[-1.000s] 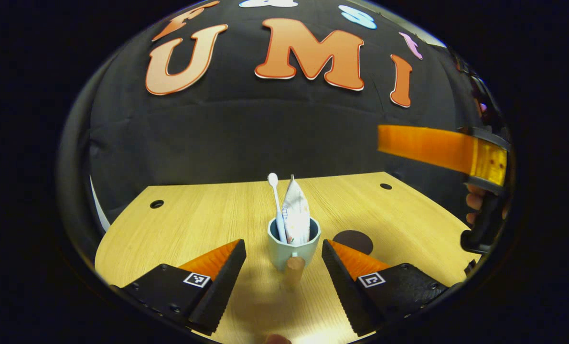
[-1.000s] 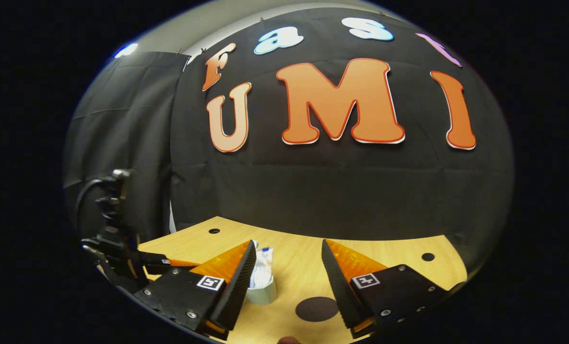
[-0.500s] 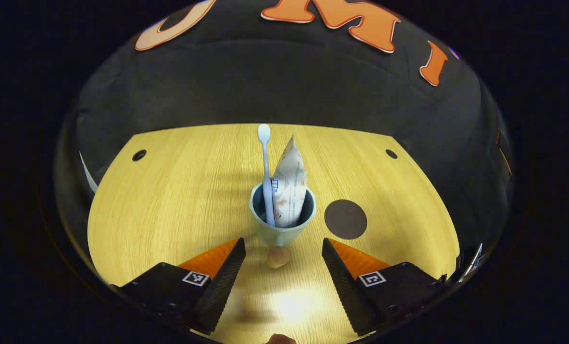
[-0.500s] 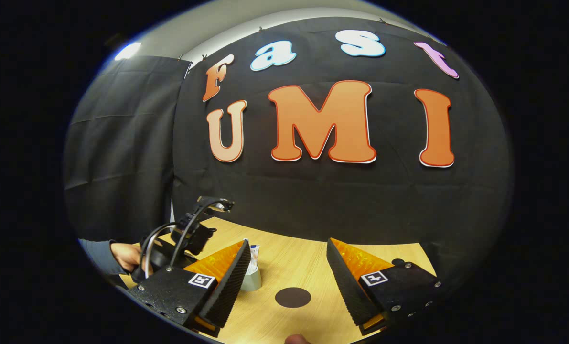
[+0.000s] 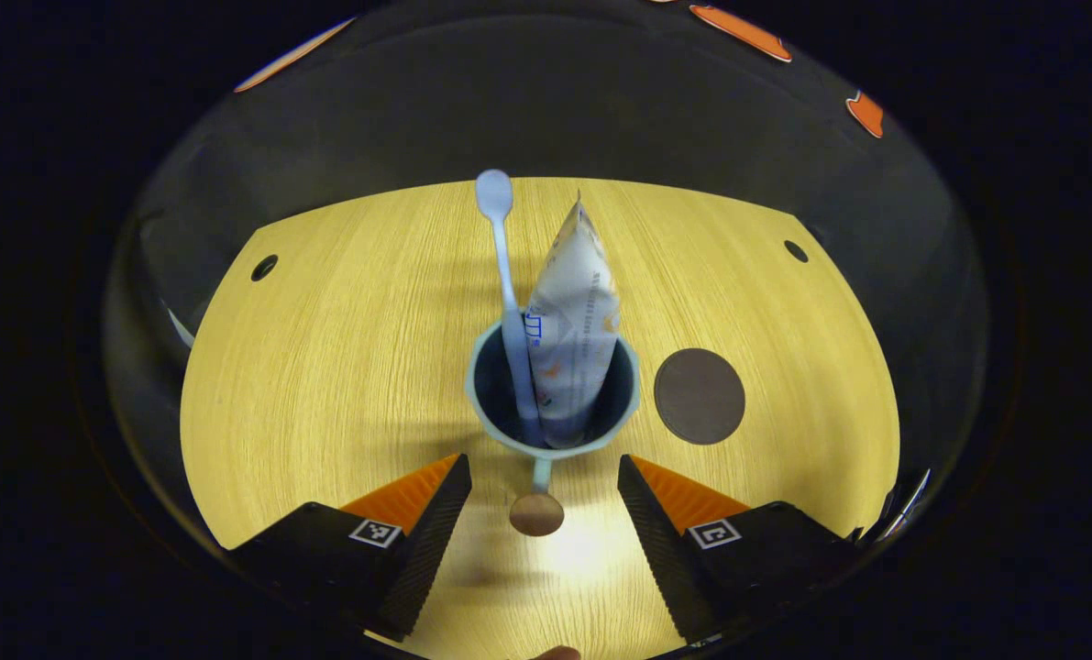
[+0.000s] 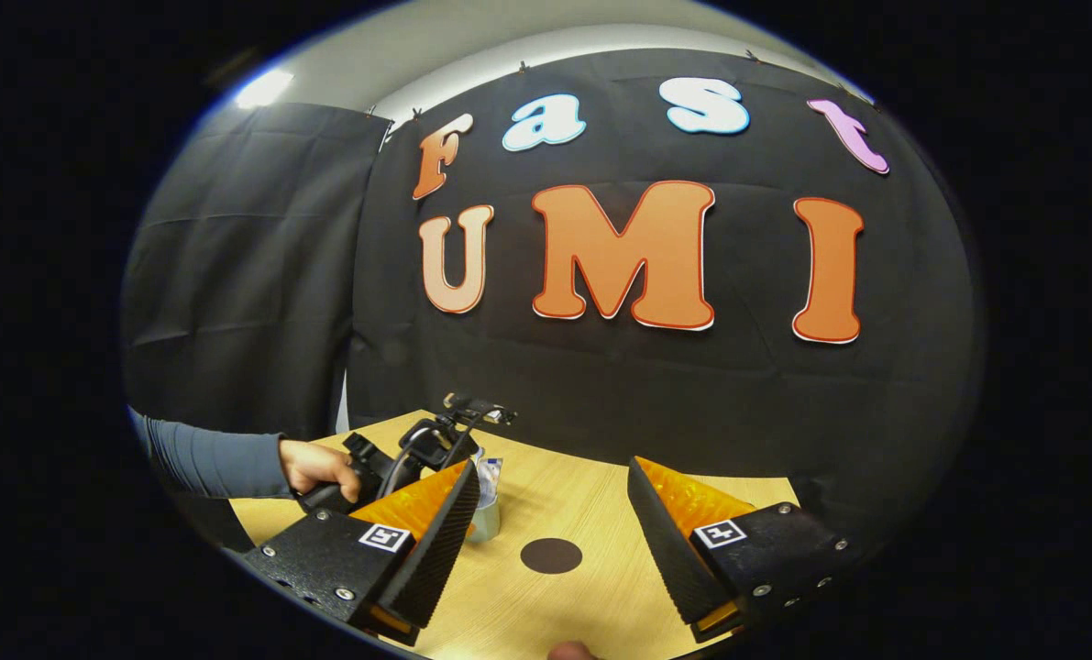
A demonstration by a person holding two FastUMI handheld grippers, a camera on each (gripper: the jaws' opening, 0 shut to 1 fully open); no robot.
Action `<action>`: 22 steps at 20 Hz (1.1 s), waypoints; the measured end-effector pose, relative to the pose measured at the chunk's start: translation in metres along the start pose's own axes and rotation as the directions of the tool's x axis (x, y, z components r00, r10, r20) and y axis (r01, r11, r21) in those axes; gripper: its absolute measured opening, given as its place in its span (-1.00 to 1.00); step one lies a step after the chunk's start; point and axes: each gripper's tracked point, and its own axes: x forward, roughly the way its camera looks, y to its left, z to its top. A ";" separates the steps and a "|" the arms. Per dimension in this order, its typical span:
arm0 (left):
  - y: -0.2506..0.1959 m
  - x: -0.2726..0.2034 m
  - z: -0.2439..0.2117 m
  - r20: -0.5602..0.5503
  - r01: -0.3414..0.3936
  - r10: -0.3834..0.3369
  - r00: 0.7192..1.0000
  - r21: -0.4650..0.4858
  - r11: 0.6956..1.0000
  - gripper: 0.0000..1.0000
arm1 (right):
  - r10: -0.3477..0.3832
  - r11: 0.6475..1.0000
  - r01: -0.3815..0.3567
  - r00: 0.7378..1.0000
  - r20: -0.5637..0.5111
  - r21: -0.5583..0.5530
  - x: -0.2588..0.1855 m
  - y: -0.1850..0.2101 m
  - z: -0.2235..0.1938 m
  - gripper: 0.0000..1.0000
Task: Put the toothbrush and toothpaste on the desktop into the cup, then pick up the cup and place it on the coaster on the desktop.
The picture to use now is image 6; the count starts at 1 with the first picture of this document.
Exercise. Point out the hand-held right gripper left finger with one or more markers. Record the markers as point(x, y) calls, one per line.
point(440, 550)

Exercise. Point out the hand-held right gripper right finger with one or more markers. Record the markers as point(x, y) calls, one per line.
point(665, 550)

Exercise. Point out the dark brown round coaster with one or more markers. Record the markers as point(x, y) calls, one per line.
point(551, 556)

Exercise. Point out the wooden desktop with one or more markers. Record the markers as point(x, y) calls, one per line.
point(591, 513)

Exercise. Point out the black backdrop cloth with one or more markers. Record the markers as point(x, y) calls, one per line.
point(646, 412)

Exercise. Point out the plain black side curtain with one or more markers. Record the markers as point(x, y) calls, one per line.
point(243, 275)

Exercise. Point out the ceiling light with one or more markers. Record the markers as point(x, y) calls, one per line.
point(265, 88)

